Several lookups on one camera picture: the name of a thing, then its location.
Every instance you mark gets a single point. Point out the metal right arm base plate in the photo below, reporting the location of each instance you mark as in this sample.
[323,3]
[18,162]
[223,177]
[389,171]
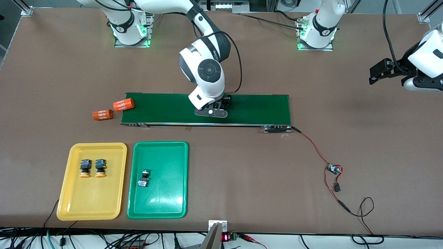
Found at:
[151,24]

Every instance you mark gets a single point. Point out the aluminium frame extrusion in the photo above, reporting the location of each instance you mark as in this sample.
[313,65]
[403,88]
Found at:
[424,16]
[27,9]

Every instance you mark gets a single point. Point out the yellow-capped black push button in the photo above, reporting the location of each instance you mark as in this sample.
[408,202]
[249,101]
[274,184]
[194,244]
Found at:
[100,164]
[84,164]

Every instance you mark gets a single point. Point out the red digit display module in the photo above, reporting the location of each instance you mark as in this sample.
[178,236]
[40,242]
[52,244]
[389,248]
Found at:
[225,237]

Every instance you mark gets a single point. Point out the green belt mini conveyor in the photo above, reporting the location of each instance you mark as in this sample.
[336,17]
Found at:
[259,110]

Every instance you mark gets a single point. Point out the green plastic tray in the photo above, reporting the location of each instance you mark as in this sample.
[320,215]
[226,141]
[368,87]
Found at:
[162,197]

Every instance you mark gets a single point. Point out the small silver metal bracket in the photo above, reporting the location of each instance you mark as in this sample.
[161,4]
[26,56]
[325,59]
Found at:
[211,224]

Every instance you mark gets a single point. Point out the green-capped black push button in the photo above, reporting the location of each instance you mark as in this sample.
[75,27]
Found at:
[143,182]

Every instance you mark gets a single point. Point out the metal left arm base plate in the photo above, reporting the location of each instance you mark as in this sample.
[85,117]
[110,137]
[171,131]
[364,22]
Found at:
[315,49]

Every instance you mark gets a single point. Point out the orange power strip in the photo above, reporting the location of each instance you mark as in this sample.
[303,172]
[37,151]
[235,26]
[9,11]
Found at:
[133,245]

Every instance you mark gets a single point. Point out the small green circuit board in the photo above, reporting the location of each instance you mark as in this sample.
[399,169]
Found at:
[334,168]

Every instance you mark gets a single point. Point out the grey metal mount bar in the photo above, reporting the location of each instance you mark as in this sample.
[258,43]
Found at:
[211,240]

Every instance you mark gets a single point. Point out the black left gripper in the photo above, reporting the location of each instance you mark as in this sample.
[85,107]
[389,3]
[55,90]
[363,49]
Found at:
[402,66]

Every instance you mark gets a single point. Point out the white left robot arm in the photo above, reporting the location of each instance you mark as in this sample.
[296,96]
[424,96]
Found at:
[320,24]

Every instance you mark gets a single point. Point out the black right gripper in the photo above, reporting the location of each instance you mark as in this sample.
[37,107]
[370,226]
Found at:
[227,100]

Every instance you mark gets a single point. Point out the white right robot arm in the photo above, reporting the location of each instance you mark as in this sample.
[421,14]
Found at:
[207,69]

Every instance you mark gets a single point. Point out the grey controller box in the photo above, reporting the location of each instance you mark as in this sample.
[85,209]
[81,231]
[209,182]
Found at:
[223,6]

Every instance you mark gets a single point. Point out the yellow plastic tray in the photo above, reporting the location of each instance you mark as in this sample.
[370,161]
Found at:
[91,200]

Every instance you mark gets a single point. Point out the orange 4680 battery cylinder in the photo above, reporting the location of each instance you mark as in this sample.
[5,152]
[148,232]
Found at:
[102,114]
[123,104]

